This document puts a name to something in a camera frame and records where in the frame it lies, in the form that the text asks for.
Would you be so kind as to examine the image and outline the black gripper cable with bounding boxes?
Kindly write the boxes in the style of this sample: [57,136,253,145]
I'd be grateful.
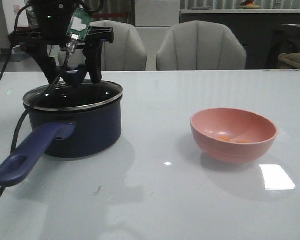
[0,0,76,213]

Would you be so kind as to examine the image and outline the green circuit board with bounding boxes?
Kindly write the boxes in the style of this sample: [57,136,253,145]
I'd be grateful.
[66,7,92,41]

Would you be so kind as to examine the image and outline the red barrier belt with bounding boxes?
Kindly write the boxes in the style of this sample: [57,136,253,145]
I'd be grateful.
[92,12,128,19]

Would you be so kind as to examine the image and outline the glass pot lid blue knob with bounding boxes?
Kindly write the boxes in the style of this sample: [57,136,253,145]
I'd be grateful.
[34,78,123,112]

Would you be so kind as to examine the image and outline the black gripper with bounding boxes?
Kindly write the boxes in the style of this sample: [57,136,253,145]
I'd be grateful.
[8,0,115,85]

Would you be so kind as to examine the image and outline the white cabinet block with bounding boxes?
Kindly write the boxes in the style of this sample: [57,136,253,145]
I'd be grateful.
[134,0,180,71]

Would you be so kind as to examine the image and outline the dark kitchen counter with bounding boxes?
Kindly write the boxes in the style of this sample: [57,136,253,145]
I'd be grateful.
[179,9,300,70]

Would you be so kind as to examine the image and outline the grey upholstered chair left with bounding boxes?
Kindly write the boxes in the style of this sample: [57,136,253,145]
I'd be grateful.
[57,20,148,72]

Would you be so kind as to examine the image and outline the pink plastic bowl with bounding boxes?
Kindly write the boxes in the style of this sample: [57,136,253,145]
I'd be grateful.
[190,108,278,164]

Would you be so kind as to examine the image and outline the grey upholstered chair right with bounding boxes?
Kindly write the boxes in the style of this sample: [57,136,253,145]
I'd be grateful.
[156,20,247,71]

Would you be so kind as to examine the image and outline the grey upholstered chair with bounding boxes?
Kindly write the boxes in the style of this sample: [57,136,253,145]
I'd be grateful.
[57,20,148,72]
[156,20,247,71]

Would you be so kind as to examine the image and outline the dark blue saucepan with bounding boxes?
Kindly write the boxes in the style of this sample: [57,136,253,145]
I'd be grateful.
[0,97,122,187]

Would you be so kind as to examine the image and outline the fruit plate on counter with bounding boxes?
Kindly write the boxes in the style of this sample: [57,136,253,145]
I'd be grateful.
[239,0,261,10]

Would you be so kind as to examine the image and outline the beige cushion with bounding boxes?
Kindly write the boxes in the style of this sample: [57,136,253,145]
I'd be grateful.
[278,52,300,70]

